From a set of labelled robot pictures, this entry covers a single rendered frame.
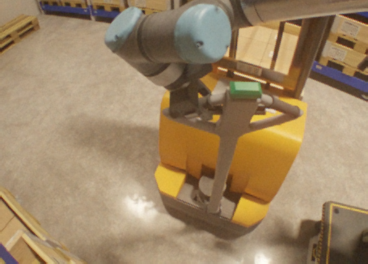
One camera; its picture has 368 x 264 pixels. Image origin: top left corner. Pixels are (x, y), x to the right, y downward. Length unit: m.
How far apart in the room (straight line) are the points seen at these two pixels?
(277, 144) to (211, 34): 0.98
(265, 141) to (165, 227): 1.03
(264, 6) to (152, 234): 1.72
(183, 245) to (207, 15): 1.67
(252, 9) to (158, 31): 0.16
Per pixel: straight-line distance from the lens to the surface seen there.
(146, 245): 1.86
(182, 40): 0.34
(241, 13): 0.43
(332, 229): 1.80
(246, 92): 0.60
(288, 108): 0.72
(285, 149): 1.27
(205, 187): 1.51
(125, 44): 0.41
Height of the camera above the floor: 1.80
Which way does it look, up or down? 50 degrees down
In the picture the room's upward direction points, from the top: 2 degrees counter-clockwise
